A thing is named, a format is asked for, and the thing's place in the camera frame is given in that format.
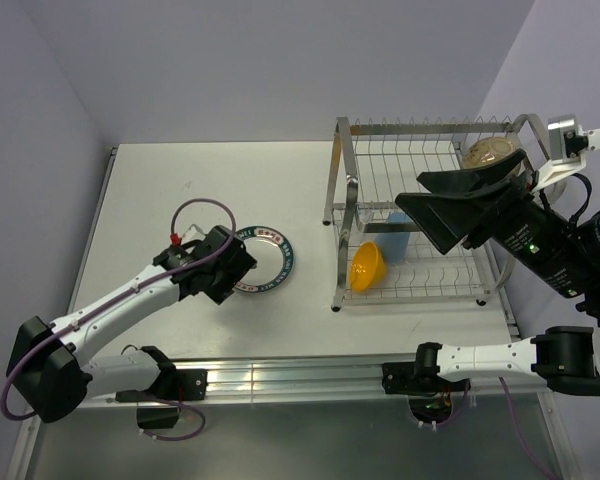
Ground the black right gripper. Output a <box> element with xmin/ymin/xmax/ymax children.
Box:
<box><xmin>385</xmin><ymin>145</ymin><xmax>594</xmax><ymax>294</ymax></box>

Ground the beige floral ceramic bowl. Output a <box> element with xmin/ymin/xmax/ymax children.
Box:
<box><xmin>461</xmin><ymin>136</ymin><xmax>516</xmax><ymax>169</ymax></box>

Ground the blue plastic cup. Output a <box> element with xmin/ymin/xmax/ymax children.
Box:
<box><xmin>374</xmin><ymin>211</ymin><xmax>411</xmax><ymax>265</ymax></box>

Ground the orange plastic bowl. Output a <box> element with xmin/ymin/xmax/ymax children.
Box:
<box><xmin>349</xmin><ymin>242</ymin><xmax>387</xmax><ymax>293</ymax></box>

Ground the clear glass cup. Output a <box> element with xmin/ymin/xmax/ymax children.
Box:
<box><xmin>359</xmin><ymin>208</ymin><xmax>375</xmax><ymax>224</ymax></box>

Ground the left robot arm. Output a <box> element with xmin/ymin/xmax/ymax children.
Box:
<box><xmin>7</xmin><ymin>226</ymin><xmax>257</xmax><ymax>423</ymax></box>

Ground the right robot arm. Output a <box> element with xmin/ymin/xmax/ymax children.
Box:
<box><xmin>383</xmin><ymin>149</ymin><xmax>600</xmax><ymax>397</ymax></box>

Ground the stainless steel dish rack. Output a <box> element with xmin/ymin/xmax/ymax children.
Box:
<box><xmin>322</xmin><ymin>113</ymin><xmax>551</xmax><ymax>311</ymax></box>

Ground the white plate green rim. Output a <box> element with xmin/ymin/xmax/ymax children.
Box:
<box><xmin>234</xmin><ymin>225</ymin><xmax>295</xmax><ymax>294</ymax></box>

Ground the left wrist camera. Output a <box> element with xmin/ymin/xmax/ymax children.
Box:
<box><xmin>170</xmin><ymin>223</ymin><xmax>206</xmax><ymax>247</ymax></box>

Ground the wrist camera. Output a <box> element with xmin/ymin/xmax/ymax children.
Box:
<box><xmin>170</xmin><ymin>223</ymin><xmax>206</xmax><ymax>247</ymax></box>
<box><xmin>532</xmin><ymin>115</ymin><xmax>600</xmax><ymax>193</ymax></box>

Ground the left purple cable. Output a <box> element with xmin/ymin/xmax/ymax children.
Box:
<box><xmin>0</xmin><ymin>197</ymin><xmax>237</xmax><ymax>442</ymax></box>

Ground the aluminium mounting rail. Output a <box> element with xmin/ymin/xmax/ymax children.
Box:
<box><xmin>29</xmin><ymin>360</ymin><xmax>554</xmax><ymax>409</ymax></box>

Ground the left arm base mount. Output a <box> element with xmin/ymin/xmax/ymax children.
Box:
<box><xmin>115</xmin><ymin>369</ymin><xmax>208</xmax><ymax>402</ymax></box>

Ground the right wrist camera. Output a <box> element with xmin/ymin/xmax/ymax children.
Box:
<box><xmin>532</xmin><ymin>115</ymin><xmax>600</xmax><ymax>193</ymax></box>

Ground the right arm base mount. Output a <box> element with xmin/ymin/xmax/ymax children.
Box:
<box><xmin>381</xmin><ymin>362</ymin><xmax>470</xmax><ymax>397</ymax></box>

